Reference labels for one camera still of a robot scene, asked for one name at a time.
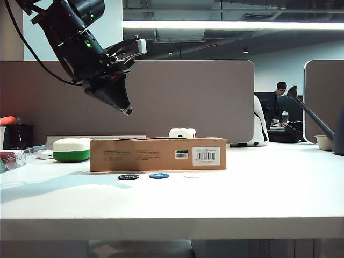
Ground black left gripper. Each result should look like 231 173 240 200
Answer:
55 28 135 116

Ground brown cardboard box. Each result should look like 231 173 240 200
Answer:
89 137 227 172

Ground clear plastic chip tray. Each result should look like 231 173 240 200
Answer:
0 144 47 174

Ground white chip stack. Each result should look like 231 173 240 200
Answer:
13 150 26 168

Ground white and green case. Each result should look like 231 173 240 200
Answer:
52 137 91 162

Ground wide grey-brown desk partition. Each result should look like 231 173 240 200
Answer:
0 59 255 145

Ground white earbuds case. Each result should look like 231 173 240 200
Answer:
36 149 54 160

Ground black mesh pen holder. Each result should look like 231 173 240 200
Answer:
5 124 35 150

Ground orange cloth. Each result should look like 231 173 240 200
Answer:
0 116 22 126

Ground white curved plastic stand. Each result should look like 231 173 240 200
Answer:
230 95 270 147

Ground black computer monitor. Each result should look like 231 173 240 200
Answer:
254 92 278 130

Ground grey under-desk panel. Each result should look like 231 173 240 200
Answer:
0 240 89 258

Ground person with black hair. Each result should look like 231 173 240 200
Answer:
269 81 288 108

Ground dark monitor back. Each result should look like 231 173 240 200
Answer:
276 95 304 121

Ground black bag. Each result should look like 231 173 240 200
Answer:
268 120 304 143

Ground narrow grey-brown desk partition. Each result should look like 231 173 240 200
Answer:
303 59 344 143

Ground white paper bowl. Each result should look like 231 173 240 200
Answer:
313 134 335 151

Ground dark grey watering can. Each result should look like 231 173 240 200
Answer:
286 85 344 156

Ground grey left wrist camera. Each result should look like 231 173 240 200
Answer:
106 39 147 61

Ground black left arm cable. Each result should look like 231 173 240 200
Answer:
4 0 85 87

